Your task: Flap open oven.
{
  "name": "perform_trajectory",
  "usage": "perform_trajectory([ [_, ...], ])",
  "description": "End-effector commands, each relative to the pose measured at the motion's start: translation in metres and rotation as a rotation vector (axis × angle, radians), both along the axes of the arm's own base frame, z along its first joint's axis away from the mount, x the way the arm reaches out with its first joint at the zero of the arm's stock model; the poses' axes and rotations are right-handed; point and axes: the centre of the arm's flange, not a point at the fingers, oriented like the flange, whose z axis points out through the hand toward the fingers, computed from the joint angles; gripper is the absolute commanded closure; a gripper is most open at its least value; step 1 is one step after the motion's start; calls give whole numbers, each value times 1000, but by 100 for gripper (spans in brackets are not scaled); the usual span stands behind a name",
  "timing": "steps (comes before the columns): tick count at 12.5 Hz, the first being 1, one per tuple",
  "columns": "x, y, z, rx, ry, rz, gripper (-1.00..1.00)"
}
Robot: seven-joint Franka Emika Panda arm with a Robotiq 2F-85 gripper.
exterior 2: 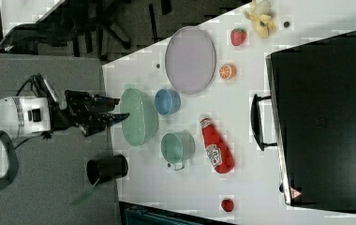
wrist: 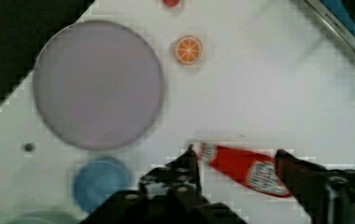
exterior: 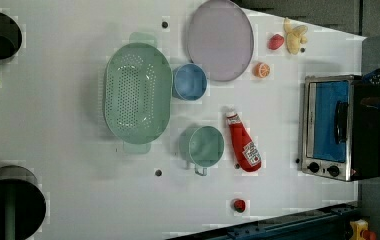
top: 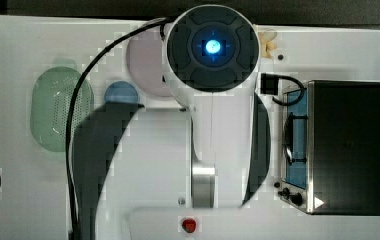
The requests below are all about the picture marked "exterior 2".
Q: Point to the small red tomato toy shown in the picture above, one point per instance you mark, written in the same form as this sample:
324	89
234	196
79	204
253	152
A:
227	205

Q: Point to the red ketchup bottle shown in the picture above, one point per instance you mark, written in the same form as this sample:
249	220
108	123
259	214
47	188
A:
215	146

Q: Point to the black cylinder holder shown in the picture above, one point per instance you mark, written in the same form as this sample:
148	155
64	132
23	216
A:
101	170

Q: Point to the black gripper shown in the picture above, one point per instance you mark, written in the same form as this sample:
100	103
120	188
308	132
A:
80	113

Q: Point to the black office chair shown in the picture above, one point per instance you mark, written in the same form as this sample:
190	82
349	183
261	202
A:
56	22

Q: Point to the green colander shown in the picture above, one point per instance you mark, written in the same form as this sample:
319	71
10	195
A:
142	123

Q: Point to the black toaster oven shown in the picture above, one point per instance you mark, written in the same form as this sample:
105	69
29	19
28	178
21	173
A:
313	96

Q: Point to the orange slice toy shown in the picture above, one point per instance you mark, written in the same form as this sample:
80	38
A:
227	71

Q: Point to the red strawberry toy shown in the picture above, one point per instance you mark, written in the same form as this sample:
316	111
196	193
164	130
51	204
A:
237	36

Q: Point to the peeled banana toy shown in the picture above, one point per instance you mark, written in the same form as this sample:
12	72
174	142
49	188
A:
259	15

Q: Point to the lavender plate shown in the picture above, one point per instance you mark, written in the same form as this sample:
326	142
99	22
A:
190	60

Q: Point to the blue cup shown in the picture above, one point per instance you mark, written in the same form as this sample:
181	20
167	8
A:
167	101

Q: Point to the green mug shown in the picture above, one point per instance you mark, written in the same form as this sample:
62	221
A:
177	148

